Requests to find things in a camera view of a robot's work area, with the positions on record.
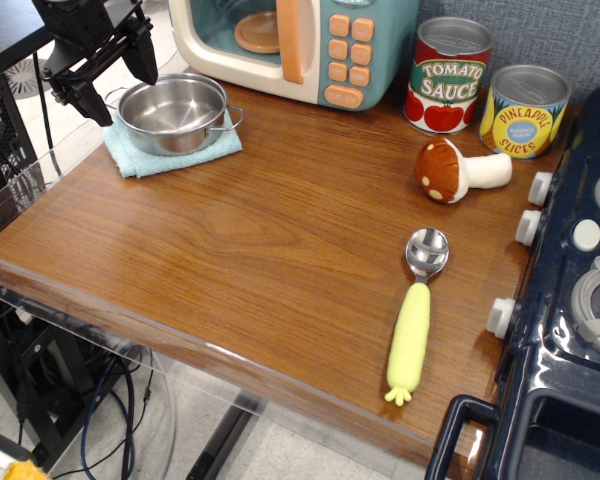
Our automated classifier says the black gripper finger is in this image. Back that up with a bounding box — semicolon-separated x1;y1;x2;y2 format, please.
119;20;158;85
63;80;113;127

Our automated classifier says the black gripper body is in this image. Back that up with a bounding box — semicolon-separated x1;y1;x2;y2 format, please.
33;1;146;96

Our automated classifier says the spoon with yellow-green handle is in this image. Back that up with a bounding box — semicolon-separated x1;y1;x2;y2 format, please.
384;228;449;407

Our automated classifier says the small steel pot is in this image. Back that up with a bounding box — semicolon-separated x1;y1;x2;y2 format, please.
114;73;245;157

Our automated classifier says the light blue cloth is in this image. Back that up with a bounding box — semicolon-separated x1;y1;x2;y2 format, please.
102;114;242;178

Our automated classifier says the black computer tower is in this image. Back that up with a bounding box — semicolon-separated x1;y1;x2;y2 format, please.
0;74;42;206

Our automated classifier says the toy microwave oven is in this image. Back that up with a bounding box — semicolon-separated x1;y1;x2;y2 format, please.
168;1;419;111

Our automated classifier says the tomato sauce can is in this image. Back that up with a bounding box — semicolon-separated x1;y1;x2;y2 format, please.
404;16;494;134

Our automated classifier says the plush brown mushroom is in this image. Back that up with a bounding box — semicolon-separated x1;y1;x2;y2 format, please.
414;137;513;204

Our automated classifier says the black table leg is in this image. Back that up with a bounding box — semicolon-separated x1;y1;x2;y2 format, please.
185;392;261;480

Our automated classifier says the pineapple slices can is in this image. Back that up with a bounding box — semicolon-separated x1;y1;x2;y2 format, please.
479;64;572;159

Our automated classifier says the dark blue toy stove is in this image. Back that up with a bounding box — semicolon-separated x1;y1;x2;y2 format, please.
426;88;600;479

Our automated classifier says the blue cable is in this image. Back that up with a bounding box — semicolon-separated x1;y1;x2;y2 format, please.
79;355;136;480

